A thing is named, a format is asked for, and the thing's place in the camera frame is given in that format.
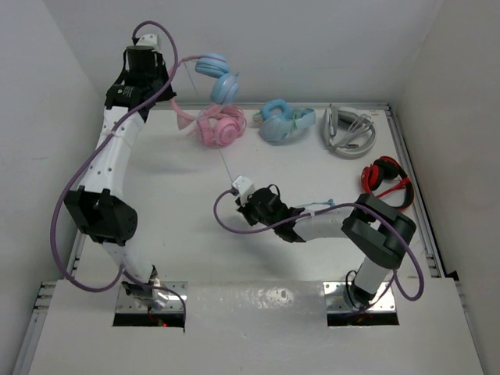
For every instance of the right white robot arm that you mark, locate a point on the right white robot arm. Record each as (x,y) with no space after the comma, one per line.
(378,230)

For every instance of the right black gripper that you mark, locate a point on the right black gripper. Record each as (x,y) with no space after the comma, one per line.
(245,210)

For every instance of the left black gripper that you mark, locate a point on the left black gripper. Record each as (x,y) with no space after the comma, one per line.
(158,68)

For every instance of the red black headphones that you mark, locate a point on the red black headphones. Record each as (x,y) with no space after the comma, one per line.
(384,176)

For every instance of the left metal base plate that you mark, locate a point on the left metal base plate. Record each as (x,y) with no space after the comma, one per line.
(133,298)

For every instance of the metal base plate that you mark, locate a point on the metal base plate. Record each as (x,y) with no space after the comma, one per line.
(133,298)
(337,301)

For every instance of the blue pink cat-ear headphones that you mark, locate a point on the blue pink cat-ear headphones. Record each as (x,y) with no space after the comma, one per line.
(222,93)

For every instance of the pink gaming headphones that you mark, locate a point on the pink gaming headphones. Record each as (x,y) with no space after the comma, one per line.
(219,125)

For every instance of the grey white headphones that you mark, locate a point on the grey white headphones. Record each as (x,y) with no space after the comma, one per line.
(347,132)

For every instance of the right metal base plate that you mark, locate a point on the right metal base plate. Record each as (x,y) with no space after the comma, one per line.
(337,301)

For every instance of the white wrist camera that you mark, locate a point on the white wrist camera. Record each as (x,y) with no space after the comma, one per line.
(244,188)
(149,40)

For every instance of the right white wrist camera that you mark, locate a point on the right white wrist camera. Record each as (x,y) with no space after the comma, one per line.
(244,188)

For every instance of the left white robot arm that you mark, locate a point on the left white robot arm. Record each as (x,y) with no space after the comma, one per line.
(97,204)

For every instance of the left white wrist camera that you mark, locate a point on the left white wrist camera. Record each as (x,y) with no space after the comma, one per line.
(149,40)

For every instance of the light blue headphones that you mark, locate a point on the light blue headphones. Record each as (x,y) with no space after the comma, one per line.
(278,121)

